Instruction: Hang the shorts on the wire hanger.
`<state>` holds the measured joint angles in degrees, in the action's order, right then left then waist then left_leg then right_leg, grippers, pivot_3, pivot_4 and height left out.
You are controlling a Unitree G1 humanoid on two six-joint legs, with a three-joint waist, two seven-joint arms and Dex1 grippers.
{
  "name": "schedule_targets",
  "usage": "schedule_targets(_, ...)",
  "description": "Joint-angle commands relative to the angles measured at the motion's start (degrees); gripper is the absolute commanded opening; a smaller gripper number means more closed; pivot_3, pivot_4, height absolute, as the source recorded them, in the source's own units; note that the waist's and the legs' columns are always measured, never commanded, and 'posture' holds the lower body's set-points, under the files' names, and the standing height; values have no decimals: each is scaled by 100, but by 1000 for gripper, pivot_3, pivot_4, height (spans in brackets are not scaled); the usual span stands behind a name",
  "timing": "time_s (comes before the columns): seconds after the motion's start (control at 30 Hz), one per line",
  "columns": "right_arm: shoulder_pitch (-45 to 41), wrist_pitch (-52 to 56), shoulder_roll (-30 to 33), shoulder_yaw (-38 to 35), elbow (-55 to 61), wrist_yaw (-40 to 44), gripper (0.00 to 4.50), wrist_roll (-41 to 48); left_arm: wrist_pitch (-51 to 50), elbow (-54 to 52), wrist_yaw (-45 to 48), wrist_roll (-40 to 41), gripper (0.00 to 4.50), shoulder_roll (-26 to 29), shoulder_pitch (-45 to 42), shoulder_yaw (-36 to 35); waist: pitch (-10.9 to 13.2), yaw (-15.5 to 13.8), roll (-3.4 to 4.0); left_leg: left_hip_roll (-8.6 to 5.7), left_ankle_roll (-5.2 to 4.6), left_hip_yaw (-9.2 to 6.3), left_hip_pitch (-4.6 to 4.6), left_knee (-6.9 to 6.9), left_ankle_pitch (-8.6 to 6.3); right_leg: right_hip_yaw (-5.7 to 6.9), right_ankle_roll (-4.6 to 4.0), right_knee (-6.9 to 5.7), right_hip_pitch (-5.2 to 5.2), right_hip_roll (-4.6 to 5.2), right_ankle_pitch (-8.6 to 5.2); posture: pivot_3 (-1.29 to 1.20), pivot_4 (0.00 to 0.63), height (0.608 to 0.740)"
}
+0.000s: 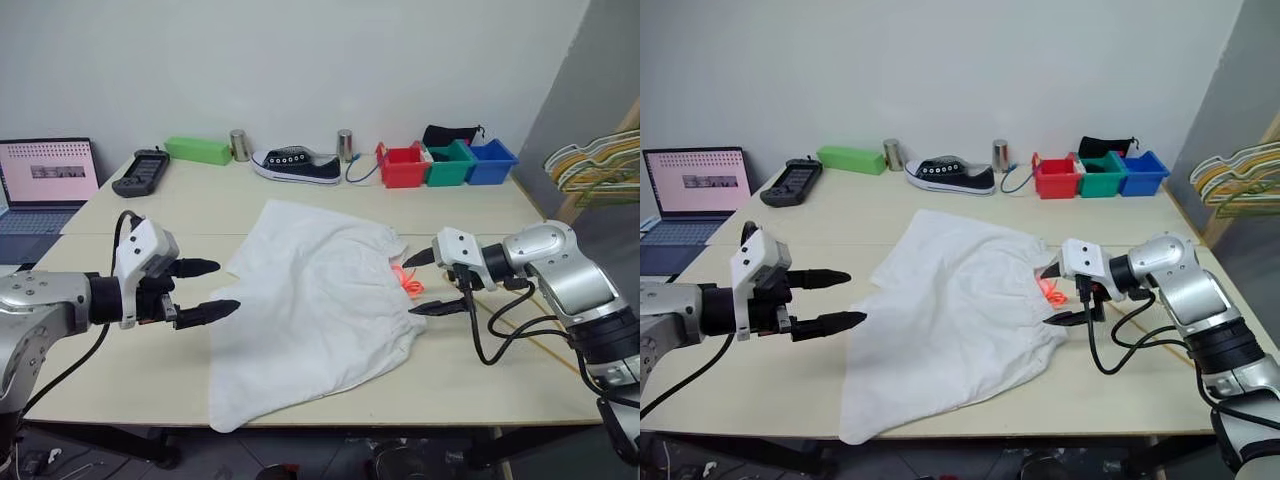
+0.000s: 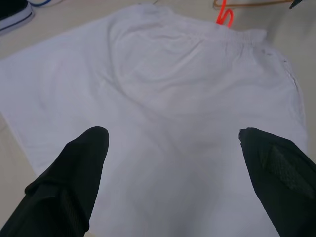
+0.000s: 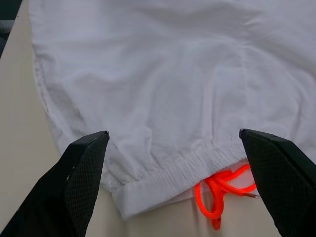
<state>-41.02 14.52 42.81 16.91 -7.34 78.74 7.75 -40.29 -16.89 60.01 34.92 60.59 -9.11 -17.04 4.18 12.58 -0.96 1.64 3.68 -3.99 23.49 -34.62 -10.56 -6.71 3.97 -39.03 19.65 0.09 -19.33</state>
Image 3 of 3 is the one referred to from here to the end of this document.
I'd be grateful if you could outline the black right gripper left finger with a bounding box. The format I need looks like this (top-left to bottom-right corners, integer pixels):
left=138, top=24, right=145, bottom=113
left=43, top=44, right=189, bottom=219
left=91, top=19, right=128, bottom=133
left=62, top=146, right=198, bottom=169
left=0, top=130, right=110, bottom=237

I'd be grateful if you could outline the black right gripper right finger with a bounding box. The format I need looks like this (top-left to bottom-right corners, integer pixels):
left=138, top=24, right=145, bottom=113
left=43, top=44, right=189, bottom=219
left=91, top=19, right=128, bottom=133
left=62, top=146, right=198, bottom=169
left=238, top=128, right=316, bottom=237

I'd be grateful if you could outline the orange clothes hanger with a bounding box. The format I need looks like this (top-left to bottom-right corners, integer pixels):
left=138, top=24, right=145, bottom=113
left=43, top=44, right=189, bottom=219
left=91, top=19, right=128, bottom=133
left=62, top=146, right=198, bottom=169
left=195, top=163, right=259, bottom=231

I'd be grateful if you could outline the white cloth garment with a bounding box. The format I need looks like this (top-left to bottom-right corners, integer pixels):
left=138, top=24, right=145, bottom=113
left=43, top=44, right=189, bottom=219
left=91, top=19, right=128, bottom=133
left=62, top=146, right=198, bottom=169
left=28, top=0, right=316, bottom=221

